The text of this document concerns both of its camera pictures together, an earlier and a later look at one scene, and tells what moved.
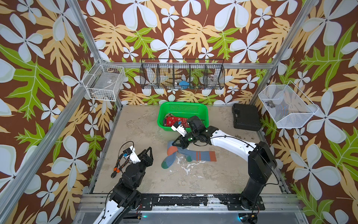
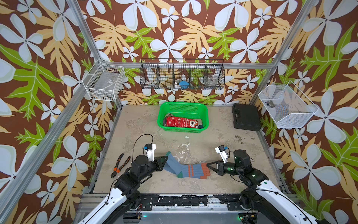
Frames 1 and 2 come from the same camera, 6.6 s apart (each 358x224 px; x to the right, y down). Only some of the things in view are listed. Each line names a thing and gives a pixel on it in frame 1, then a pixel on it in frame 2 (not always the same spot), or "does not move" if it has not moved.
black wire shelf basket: x=182 y=73 does not move
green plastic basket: x=183 y=109 does not move
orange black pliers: x=117 y=170 does not move
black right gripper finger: x=180 y=142 to x=219 y=169
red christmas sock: x=170 y=121 does not move
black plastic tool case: x=246 y=116 does not move
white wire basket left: x=106 y=81 does not move
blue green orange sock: x=198 y=156 to x=199 y=171
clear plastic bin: x=289 y=107 does not move
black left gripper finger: x=147 y=153 to x=160 y=160
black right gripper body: x=191 y=138 to x=230 y=168
